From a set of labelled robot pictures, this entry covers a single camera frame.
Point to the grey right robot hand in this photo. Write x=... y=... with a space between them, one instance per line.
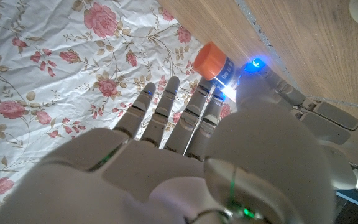
x=166 y=174

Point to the orange glue stick cap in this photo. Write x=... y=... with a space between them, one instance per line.
x=208 y=60

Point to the floral backdrop cloth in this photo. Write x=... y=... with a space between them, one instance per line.
x=57 y=77

